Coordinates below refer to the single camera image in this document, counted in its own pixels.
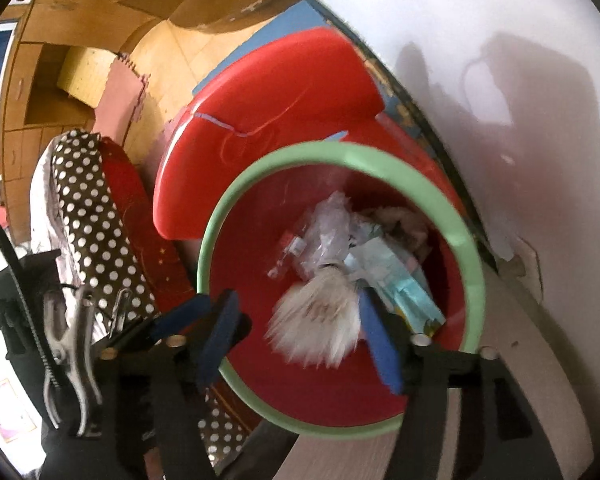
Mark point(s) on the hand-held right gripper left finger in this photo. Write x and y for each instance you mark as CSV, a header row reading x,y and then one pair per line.
x,y
215,342

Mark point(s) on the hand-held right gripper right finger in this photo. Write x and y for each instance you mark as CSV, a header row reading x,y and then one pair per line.
x,y
380,347

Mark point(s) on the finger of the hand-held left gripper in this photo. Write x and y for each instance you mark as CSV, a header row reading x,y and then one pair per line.
x,y
180,317

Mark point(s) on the red bin green rim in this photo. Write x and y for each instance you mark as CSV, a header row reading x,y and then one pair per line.
x,y
260,375

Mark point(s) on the teal yellow wet wipes pack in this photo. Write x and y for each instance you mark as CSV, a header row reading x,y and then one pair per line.
x,y
400,285

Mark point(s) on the white feather shuttlecock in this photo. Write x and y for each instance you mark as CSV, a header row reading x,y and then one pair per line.
x,y
315,320

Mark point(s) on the clear plastic bag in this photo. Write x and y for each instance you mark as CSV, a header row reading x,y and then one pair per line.
x,y
325,230

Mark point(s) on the metal spring clip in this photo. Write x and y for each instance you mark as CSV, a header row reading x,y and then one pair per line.
x,y
121,310
75,350

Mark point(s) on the pink printed paper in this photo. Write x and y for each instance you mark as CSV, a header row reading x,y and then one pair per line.
x,y
5,410

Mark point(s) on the pink foam mat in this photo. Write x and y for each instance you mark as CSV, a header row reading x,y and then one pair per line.
x,y
120,95

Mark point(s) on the red plastic stool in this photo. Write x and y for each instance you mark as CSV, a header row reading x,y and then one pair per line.
x,y
280,85

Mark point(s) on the wooden cabinet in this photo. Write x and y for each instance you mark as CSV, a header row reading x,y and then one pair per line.
x,y
105,5

